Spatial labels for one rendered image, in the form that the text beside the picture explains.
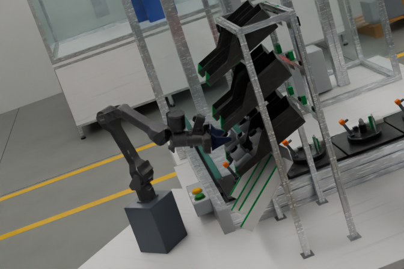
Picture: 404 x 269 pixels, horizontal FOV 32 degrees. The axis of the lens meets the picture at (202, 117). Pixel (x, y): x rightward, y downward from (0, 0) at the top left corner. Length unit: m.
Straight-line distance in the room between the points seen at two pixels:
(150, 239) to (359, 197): 0.80
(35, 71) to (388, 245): 8.94
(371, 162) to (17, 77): 8.58
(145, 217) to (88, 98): 5.22
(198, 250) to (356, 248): 0.62
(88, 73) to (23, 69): 3.20
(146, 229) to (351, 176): 0.81
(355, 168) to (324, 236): 0.39
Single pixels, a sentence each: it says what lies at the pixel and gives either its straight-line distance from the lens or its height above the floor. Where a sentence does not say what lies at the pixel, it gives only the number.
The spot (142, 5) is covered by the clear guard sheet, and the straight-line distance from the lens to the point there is 3.94.
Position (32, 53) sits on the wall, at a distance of 10.82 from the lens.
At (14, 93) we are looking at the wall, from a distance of 10.95.
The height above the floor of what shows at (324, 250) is 0.86.
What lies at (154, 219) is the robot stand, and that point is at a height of 1.01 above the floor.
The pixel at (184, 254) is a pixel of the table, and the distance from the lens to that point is 2.66.
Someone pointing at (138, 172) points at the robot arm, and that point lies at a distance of 2.63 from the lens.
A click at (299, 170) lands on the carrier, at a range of 2.76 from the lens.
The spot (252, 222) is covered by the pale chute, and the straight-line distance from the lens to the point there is 2.35.
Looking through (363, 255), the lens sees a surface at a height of 0.86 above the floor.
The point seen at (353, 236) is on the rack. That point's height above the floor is 0.87.
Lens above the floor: 2.05
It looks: 17 degrees down
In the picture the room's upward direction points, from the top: 18 degrees counter-clockwise
